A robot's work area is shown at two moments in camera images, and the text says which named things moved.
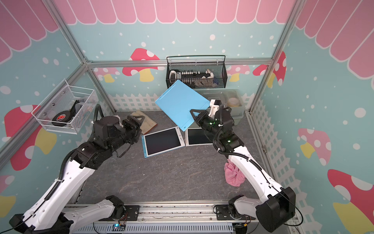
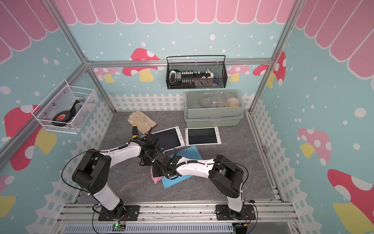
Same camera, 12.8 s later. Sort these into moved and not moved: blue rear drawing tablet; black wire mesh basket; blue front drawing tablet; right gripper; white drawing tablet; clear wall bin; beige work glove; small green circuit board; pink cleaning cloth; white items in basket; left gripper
Moved: blue front drawing tablet; right gripper; left gripper; pink cleaning cloth
Not moved: small green circuit board; black wire mesh basket; beige work glove; blue rear drawing tablet; white items in basket; clear wall bin; white drawing tablet
